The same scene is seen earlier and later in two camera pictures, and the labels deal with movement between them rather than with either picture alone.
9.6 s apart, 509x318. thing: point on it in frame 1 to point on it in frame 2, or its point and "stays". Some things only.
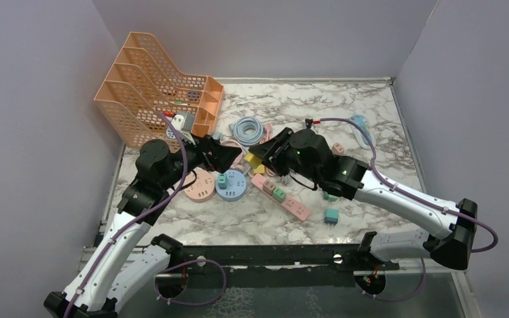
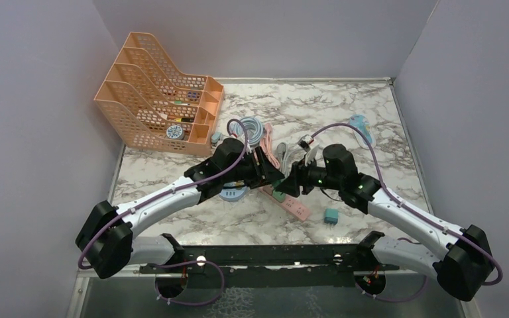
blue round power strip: x=236 y=187 stays
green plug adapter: x=280 y=195 stays
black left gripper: x=222 y=157 to x=264 y=173
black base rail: x=276 y=266 stays
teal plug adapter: x=331 y=216 stays
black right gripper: x=272 y=152 to x=298 y=177
